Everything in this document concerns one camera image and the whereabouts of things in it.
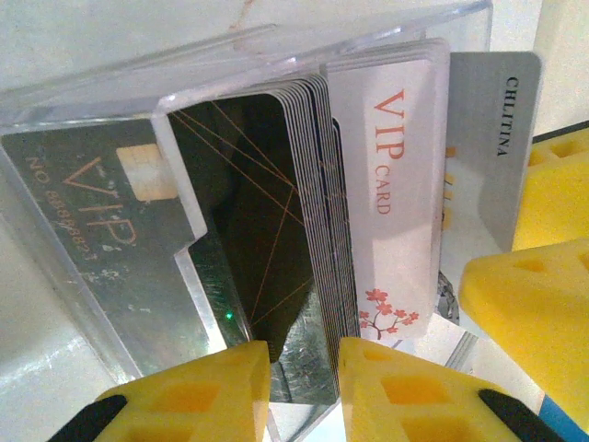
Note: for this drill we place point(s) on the black VIP chip card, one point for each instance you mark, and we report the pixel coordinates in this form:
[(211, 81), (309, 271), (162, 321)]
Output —
[(92, 221)]

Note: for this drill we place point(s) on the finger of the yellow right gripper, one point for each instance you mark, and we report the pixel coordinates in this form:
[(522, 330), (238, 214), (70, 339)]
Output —
[(557, 198), (529, 313)]

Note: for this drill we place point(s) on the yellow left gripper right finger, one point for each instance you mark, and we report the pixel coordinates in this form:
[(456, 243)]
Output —
[(414, 405)]

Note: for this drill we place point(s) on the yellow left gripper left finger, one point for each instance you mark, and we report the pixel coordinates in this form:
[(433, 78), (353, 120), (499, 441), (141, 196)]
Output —
[(184, 405)]

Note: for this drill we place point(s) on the grey CHLITINA card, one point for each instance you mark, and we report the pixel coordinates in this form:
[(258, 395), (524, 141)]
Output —
[(492, 138)]

